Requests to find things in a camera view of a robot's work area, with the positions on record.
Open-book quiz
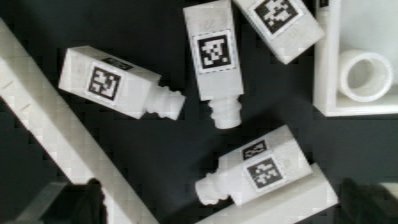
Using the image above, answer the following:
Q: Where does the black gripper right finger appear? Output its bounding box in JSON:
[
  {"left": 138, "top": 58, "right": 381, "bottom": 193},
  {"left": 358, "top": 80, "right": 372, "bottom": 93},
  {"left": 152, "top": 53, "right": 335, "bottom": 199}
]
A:
[{"left": 335, "top": 179, "right": 398, "bottom": 224}]

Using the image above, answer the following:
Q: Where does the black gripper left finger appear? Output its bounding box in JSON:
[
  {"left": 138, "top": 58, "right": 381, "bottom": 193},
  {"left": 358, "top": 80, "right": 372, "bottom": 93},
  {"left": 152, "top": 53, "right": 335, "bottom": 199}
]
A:
[{"left": 15, "top": 177, "right": 109, "bottom": 224}]

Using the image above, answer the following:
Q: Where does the white square table top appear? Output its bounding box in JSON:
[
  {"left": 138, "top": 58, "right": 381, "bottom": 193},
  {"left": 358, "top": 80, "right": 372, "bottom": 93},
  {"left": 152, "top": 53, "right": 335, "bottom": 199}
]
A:
[{"left": 313, "top": 0, "right": 398, "bottom": 117}]

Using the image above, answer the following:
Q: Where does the white U-shaped fence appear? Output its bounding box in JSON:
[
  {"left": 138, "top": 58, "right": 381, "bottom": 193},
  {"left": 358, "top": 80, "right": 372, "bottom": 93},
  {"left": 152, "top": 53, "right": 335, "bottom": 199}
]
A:
[{"left": 0, "top": 19, "right": 338, "bottom": 224}]

